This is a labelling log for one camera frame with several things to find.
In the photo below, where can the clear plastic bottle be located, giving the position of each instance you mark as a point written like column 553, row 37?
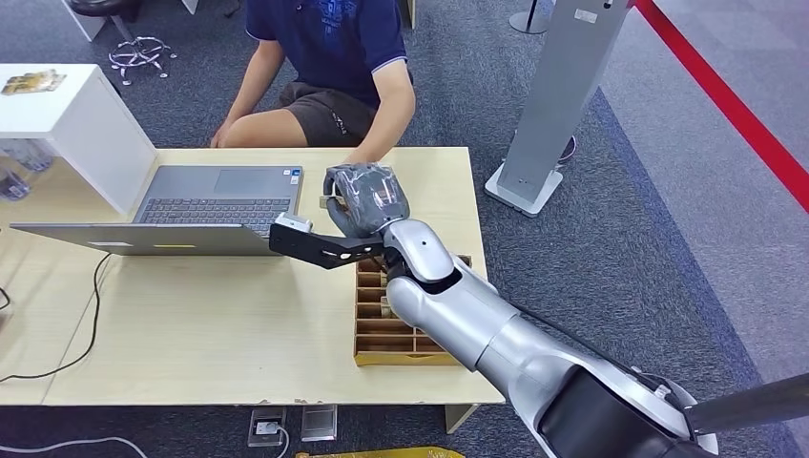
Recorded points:
column 12, row 186
column 31, row 157

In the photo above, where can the floor power socket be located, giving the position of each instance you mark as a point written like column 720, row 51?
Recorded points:
column 265, row 426

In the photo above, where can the grey stanchion base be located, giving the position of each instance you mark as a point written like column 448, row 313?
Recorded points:
column 528, row 24

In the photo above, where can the person's left hand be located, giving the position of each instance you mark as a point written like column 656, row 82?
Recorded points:
column 365, row 158

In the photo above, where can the grey laptop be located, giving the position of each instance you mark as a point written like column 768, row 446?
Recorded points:
column 215, row 212

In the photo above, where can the person's left forearm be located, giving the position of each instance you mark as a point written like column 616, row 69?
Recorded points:
column 393, row 107

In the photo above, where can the pale desk leg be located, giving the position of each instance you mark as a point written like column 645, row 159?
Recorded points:
column 458, row 417

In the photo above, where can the black office chair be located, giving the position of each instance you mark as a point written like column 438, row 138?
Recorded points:
column 136, row 54

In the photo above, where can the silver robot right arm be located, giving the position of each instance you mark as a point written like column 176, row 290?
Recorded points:
column 505, row 341

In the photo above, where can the person's right hand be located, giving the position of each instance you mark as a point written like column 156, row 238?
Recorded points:
column 221, row 136

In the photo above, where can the person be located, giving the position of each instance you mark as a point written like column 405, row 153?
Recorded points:
column 335, row 50

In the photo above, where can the white shelf box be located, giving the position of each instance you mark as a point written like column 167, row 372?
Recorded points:
column 95, row 126

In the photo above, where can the red barrier belt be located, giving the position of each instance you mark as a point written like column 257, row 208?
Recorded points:
column 727, row 104

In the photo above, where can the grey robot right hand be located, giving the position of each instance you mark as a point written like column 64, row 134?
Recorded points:
column 366, row 199

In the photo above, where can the yellow flat object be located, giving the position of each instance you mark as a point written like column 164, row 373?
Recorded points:
column 379, row 453

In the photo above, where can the person's right forearm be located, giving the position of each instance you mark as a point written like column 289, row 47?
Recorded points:
column 253, row 88

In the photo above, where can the black bracket wrist camera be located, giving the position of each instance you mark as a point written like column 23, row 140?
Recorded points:
column 316, row 246

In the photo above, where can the grey kiosk stand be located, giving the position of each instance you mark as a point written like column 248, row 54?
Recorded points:
column 556, row 95

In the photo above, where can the dark stanchion pole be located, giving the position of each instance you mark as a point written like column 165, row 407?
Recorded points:
column 752, row 404

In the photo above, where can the brown wooden card organizer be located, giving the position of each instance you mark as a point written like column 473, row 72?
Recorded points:
column 379, row 344

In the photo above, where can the metal floor socket cover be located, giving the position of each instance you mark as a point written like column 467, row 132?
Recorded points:
column 318, row 423

